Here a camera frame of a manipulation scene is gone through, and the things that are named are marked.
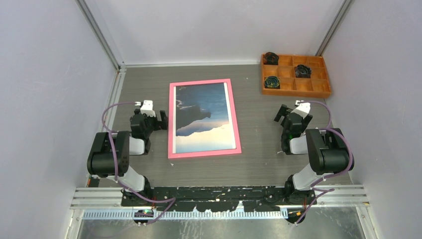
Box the mountain landscape photo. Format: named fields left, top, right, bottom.
left=172, top=82, right=239, bottom=155

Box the pink wooden picture frame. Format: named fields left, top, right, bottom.
left=167, top=78, right=242, bottom=160

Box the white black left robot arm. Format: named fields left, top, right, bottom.
left=87, top=109, right=168, bottom=206

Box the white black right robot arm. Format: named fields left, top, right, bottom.
left=274, top=101, right=354, bottom=205

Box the blue green tape roll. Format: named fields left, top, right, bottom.
left=264, top=76, right=281, bottom=89

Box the orange compartment tray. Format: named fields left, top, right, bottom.
left=260, top=52, right=332, bottom=99

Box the black tape roll middle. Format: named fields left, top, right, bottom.
left=295, top=64, right=312, bottom=79

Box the black tape roll top-left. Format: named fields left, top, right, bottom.
left=263, top=52, right=279, bottom=65

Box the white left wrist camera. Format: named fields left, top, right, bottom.
left=135, top=100, right=156, bottom=117

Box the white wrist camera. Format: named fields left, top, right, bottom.
left=135, top=100, right=156, bottom=117
left=292, top=100, right=311, bottom=118

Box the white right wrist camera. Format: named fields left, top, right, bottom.
left=292, top=100, right=311, bottom=118

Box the aluminium left rail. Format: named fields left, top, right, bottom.
left=86, top=64, right=127, bottom=188

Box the aluminium rail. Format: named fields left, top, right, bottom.
left=71, top=185, right=369, bottom=222
left=86, top=64, right=127, bottom=188

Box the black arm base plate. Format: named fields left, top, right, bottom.
left=121, top=186, right=316, bottom=212

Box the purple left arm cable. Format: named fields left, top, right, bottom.
left=101, top=101, right=176, bottom=226

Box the aluminium front rail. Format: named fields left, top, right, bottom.
left=71, top=185, right=369, bottom=222

